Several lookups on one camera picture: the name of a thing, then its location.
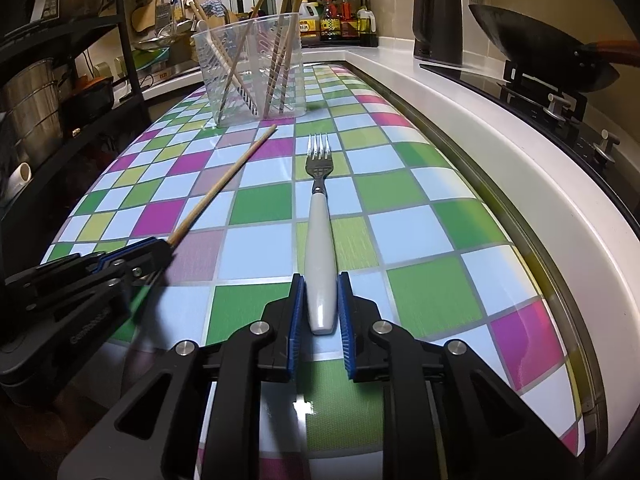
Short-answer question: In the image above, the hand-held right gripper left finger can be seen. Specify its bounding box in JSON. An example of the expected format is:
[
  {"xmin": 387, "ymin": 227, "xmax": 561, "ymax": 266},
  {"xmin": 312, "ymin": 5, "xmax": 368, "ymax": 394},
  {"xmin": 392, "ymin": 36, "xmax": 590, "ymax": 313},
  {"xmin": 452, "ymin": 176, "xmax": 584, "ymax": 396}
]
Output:
[{"xmin": 56, "ymin": 273, "xmax": 305, "ymax": 480}]

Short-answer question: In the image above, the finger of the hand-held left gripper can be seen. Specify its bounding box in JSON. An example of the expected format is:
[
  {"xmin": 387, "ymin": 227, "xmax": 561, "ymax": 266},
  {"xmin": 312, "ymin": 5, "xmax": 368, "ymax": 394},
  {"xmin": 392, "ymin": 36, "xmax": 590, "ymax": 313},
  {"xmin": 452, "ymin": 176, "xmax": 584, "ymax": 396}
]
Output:
[
  {"xmin": 0, "ymin": 241, "xmax": 174, "ymax": 332},
  {"xmin": 5, "ymin": 239, "xmax": 167, "ymax": 302}
]

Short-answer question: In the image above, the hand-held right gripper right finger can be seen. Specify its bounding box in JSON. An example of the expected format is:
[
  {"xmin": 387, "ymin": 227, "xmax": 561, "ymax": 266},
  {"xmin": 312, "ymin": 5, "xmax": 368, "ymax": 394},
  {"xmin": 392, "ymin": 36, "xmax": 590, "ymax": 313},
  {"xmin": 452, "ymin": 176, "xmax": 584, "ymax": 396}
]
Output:
[{"xmin": 337, "ymin": 272, "xmax": 585, "ymax": 480}]

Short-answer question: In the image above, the white handled metal fork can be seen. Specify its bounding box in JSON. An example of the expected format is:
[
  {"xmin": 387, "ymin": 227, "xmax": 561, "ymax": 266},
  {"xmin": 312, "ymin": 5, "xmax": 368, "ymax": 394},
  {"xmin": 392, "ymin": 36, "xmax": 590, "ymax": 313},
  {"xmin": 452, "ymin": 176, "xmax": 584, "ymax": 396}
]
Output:
[{"xmin": 305, "ymin": 133, "xmax": 338, "ymax": 336}]

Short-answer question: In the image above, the single wooden chopstick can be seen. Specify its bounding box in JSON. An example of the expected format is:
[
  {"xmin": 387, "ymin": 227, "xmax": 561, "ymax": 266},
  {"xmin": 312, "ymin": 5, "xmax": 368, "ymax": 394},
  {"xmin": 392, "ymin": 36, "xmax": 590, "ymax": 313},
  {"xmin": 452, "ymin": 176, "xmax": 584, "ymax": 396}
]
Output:
[{"xmin": 169, "ymin": 123, "xmax": 278, "ymax": 247}]

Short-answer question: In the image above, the clear plastic container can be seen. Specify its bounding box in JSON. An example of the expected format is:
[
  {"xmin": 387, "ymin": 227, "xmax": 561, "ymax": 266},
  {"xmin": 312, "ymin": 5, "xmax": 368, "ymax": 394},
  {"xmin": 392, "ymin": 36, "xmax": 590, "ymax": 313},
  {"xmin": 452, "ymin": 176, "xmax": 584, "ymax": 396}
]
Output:
[{"xmin": 192, "ymin": 12, "xmax": 307, "ymax": 128}]

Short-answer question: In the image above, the checkered colourful tablecloth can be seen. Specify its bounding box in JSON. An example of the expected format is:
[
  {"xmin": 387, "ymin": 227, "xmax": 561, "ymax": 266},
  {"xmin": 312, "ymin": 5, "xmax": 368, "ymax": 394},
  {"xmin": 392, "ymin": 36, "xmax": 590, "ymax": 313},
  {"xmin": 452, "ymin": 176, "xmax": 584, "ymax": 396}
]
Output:
[{"xmin": 40, "ymin": 62, "xmax": 588, "ymax": 480}]

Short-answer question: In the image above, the white pipe piece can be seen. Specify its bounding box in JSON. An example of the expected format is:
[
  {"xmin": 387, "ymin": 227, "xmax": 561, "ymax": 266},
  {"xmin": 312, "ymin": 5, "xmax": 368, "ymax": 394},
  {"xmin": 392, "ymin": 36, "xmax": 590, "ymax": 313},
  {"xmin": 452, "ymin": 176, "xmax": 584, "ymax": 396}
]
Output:
[{"xmin": 7, "ymin": 162, "xmax": 34, "ymax": 196}]

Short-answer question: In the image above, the large steel pot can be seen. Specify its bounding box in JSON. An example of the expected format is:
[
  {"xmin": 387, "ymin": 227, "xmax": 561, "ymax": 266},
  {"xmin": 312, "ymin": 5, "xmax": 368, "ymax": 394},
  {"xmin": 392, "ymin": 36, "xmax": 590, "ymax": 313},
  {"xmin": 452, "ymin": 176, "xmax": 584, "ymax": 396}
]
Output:
[{"xmin": 0, "ymin": 57, "xmax": 68, "ymax": 171}]

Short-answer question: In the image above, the black shelf rack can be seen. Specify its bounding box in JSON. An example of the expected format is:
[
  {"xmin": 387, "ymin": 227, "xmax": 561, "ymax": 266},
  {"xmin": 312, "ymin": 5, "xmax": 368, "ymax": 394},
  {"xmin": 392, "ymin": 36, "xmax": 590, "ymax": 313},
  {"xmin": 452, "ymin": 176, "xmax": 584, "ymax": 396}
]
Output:
[{"xmin": 0, "ymin": 0, "xmax": 151, "ymax": 221}]

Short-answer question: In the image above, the green basin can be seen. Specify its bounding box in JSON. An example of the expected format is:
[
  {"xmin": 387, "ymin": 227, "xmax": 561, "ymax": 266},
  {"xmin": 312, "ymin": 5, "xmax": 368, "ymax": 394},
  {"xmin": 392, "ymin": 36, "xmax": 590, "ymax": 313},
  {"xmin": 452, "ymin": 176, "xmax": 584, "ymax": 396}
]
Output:
[{"xmin": 135, "ymin": 47, "xmax": 169, "ymax": 69}]

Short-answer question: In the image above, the white striped utensil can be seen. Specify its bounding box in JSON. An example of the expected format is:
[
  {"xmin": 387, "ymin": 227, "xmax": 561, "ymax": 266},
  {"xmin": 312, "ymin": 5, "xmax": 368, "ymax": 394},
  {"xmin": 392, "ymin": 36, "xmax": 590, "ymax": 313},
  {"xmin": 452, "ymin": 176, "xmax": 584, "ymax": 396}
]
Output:
[{"xmin": 196, "ymin": 20, "xmax": 258, "ymax": 117}]

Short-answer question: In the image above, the wooden cutting board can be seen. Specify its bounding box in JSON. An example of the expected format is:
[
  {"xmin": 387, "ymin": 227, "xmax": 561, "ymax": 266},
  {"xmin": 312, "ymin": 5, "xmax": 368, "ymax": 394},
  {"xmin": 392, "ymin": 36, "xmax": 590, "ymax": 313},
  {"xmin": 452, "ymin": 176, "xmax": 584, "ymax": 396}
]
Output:
[{"xmin": 132, "ymin": 2, "xmax": 157, "ymax": 34}]

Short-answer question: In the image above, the black stove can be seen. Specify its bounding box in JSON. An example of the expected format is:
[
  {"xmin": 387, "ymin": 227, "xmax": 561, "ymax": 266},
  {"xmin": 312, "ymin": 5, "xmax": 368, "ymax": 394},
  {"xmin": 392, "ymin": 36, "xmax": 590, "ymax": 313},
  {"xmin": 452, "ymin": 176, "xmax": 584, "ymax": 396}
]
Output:
[{"xmin": 420, "ymin": 60, "xmax": 640, "ymax": 221}]

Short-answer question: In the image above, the yellow label jug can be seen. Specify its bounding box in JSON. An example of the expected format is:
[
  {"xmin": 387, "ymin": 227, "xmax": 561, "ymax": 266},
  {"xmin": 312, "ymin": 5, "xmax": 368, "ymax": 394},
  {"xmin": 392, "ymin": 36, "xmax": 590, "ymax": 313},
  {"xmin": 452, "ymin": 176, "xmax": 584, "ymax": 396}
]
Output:
[{"xmin": 299, "ymin": 2, "xmax": 321, "ymax": 41}]

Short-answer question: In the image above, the dark sauce bottle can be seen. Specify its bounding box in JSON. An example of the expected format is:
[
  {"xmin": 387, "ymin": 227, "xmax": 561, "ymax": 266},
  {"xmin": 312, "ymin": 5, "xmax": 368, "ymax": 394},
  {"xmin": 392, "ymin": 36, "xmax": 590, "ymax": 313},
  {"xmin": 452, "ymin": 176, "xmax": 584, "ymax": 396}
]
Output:
[{"xmin": 320, "ymin": 0, "xmax": 341, "ymax": 41}]

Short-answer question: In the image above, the yellow oil bottle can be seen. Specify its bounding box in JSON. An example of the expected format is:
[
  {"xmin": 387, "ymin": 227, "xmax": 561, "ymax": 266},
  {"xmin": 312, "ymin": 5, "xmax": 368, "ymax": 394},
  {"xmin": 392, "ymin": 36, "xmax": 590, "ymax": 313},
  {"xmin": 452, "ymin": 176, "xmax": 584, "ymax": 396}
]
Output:
[{"xmin": 356, "ymin": 7, "xmax": 377, "ymax": 37}]

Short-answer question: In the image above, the metal stove knob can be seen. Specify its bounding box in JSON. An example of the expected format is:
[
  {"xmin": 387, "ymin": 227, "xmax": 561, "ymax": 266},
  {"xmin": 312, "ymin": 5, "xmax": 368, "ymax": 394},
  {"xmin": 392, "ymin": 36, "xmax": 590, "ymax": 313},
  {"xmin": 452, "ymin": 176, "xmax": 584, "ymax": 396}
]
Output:
[
  {"xmin": 545, "ymin": 94, "xmax": 572, "ymax": 122},
  {"xmin": 594, "ymin": 129, "xmax": 620, "ymax": 162}
]

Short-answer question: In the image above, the red sauce bottle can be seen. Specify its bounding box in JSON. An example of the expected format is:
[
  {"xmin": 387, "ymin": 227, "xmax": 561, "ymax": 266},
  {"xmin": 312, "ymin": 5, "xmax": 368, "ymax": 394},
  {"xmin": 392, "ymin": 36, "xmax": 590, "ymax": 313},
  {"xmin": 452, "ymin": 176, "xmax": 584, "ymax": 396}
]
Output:
[{"xmin": 340, "ymin": 0, "xmax": 357, "ymax": 38}]

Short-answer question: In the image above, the black electric kettle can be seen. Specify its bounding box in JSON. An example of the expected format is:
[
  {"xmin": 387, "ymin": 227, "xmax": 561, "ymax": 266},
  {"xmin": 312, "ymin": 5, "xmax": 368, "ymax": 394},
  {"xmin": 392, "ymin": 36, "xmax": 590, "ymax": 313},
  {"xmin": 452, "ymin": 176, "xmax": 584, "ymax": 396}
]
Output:
[{"xmin": 412, "ymin": 0, "xmax": 463, "ymax": 66}]

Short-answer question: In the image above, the black wok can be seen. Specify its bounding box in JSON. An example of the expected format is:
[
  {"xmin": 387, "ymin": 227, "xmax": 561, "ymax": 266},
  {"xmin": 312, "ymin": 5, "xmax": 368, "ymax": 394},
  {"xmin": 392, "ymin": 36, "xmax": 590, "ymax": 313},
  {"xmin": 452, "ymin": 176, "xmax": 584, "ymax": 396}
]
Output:
[{"xmin": 468, "ymin": 4, "xmax": 640, "ymax": 93}]

